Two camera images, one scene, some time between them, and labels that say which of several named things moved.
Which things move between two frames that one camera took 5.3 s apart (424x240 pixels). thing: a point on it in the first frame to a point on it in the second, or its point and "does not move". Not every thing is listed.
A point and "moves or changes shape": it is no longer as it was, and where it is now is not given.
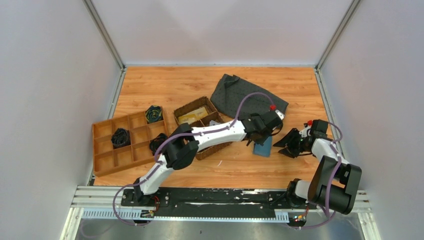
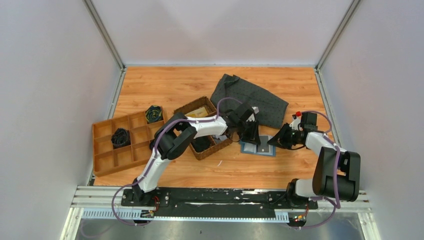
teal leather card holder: [265, 150] moves or changes shape
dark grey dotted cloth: [232, 89] does not move
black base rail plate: [182, 203] does not move
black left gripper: [260, 140] to [253, 136]
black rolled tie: [121, 138] does not move
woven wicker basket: [200, 112] does not move
